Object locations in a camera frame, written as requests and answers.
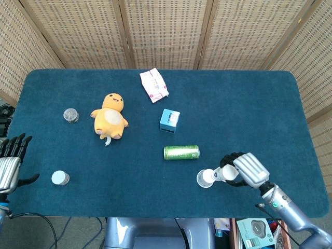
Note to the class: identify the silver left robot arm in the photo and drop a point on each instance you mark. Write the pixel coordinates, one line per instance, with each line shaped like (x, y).
(1, 215)

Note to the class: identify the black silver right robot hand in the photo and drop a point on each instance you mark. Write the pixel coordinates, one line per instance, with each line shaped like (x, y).
(250, 168)

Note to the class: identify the white flower-print paper cup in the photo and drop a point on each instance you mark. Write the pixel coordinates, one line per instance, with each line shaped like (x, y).
(205, 179)
(229, 172)

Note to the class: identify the teal product box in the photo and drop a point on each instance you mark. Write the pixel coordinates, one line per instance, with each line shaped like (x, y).
(255, 230)

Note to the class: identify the white printed package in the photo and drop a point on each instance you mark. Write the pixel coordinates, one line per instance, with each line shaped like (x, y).
(223, 223)

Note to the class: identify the yellow plush toy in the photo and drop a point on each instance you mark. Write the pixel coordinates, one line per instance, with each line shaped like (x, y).
(109, 119)

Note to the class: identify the black electronic device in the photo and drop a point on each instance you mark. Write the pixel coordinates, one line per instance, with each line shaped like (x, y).
(3, 127)

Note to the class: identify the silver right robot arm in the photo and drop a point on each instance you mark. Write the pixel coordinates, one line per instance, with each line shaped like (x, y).
(290, 210)

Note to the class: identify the woven wooden folding screen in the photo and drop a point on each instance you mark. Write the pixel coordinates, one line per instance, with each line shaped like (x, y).
(166, 31)

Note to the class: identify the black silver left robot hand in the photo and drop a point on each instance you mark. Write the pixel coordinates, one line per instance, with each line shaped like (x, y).
(9, 168)

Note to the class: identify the clear round plastic container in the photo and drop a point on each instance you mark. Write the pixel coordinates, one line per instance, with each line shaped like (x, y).
(70, 115)

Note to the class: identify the brown wooden crate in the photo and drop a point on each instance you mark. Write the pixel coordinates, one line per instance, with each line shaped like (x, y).
(233, 233)

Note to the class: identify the blue carpet table cover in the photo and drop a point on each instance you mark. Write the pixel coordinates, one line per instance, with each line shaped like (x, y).
(155, 197)

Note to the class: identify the light blue cardboard box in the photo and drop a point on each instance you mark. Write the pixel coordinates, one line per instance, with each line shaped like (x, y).
(169, 122)

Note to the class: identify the pink white wipes packet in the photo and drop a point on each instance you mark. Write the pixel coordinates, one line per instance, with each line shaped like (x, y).
(154, 84)

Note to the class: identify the green drink can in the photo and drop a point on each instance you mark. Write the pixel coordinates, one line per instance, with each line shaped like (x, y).
(181, 152)

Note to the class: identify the blue-grey robot torso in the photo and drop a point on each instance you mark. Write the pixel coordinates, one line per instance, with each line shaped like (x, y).
(119, 233)

